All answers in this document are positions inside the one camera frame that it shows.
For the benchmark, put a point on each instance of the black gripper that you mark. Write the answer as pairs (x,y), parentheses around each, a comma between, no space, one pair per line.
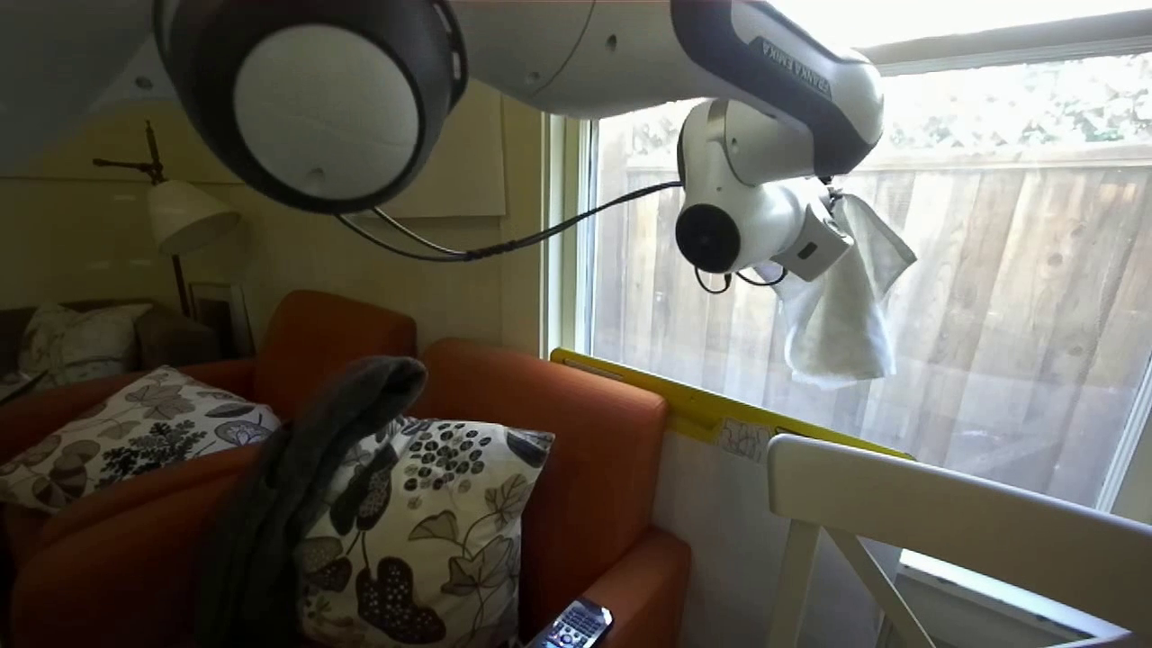
(819,243)

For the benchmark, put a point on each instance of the white towel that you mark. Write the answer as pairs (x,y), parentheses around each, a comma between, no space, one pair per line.
(838,328)

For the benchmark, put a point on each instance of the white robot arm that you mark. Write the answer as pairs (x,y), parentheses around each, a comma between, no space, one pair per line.
(338,106)

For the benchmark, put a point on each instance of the white wooden chair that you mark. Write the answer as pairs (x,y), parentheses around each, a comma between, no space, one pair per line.
(1056,549)

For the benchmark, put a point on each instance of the yellow level ruler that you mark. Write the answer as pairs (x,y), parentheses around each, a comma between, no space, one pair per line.
(708,417)

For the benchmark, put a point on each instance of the black remote control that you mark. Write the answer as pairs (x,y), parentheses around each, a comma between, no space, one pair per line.
(576,623)

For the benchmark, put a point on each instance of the floral white pillow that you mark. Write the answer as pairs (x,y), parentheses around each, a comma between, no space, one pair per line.
(420,538)

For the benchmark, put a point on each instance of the white table lamp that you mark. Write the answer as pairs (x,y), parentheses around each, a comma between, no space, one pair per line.
(183,215)

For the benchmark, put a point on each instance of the dark grey blanket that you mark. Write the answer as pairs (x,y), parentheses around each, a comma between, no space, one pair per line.
(246,585)

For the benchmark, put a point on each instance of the orange armchair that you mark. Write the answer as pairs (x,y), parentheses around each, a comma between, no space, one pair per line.
(122,569)

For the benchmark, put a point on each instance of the window frame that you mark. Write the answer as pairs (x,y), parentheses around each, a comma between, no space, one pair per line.
(1020,336)

